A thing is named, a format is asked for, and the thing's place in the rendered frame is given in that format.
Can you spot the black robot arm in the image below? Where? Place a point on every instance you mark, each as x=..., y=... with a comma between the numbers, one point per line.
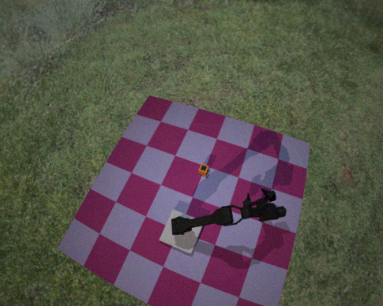
x=224, y=217

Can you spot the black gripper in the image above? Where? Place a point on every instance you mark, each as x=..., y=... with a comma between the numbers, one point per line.
x=269, y=195

